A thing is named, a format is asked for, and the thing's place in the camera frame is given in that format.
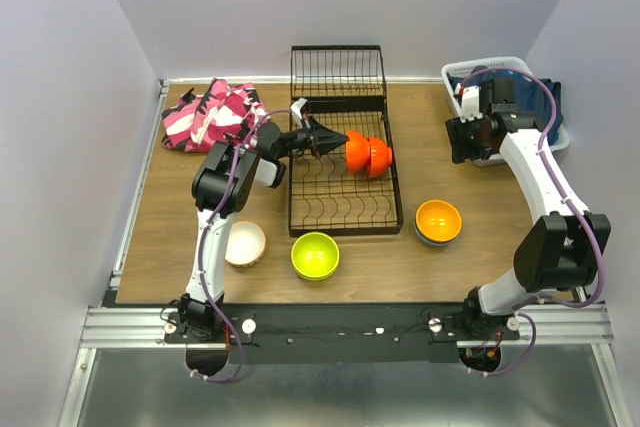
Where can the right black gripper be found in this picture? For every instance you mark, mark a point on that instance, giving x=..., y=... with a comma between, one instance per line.
x=455, y=131

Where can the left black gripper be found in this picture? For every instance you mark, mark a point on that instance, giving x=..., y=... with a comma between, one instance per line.
x=322, y=138

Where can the orange bowl bottom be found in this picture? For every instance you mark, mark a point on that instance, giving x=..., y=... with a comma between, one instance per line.
x=357, y=152

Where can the orange bowl top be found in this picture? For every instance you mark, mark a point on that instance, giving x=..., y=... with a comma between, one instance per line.
x=380, y=157

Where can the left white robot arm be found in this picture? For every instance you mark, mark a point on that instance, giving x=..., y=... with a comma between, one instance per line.
x=220, y=189

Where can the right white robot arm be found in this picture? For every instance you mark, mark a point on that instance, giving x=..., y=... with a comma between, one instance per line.
x=560, y=260

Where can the dark blue jeans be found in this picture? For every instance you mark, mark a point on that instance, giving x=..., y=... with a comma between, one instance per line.
x=528, y=96

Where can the white plastic basket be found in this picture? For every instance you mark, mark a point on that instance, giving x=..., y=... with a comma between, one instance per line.
x=510, y=61

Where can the yellow orange bowl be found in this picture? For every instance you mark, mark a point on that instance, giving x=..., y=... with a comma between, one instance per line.
x=438, y=221

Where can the pink camouflage cloth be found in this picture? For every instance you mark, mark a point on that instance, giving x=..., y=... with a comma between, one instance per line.
x=223, y=112

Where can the blue bowl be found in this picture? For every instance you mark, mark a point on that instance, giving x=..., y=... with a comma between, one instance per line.
x=431, y=242

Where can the lime green bowl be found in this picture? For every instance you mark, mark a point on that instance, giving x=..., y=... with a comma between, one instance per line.
x=315, y=256

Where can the white pink bowl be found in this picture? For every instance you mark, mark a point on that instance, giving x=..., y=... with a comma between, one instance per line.
x=246, y=244

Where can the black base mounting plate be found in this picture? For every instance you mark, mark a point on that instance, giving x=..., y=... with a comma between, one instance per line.
x=340, y=333

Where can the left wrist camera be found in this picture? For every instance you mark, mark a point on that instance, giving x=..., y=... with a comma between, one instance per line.
x=299, y=110

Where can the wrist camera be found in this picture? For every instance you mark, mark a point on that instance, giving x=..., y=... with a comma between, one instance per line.
x=299, y=110
x=470, y=103

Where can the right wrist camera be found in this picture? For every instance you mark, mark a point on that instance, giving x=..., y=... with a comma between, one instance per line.
x=470, y=103

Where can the black wire dish rack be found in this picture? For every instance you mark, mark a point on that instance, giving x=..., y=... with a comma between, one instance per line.
x=346, y=89

